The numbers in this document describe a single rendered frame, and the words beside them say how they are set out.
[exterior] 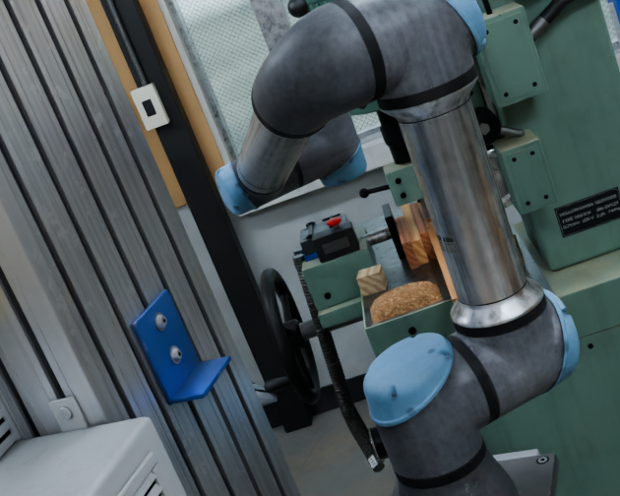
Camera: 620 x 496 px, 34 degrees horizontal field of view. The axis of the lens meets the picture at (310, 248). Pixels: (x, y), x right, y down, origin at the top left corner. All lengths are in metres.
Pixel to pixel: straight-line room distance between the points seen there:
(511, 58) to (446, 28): 0.64
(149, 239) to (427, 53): 0.35
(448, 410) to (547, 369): 0.14
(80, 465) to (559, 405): 1.23
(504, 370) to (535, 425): 0.72
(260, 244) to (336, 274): 1.42
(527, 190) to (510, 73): 0.20
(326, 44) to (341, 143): 0.42
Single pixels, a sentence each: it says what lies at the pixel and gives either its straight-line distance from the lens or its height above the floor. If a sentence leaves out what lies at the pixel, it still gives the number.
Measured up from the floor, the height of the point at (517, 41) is 1.25.
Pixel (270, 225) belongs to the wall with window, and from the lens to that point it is 3.30.
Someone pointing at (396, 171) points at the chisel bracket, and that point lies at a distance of 1.91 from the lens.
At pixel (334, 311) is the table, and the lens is 1.92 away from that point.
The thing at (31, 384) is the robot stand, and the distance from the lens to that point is 0.91.
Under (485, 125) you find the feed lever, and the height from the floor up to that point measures 1.13.
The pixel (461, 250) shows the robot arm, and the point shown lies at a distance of 1.17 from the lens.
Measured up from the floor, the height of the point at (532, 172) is 1.03.
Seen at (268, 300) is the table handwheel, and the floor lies 0.93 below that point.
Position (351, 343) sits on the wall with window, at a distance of 3.44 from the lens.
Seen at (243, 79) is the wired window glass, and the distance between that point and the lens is 3.26.
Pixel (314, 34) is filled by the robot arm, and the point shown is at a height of 1.44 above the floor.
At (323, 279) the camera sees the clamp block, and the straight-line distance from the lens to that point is 1.91.
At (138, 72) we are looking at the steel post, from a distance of 3.13.
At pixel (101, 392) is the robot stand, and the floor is 1.25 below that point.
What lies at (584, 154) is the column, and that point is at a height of 1.00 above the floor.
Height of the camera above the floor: 1.55
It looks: 17 degrees down
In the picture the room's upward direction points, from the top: 22 degrees counter-clockwise
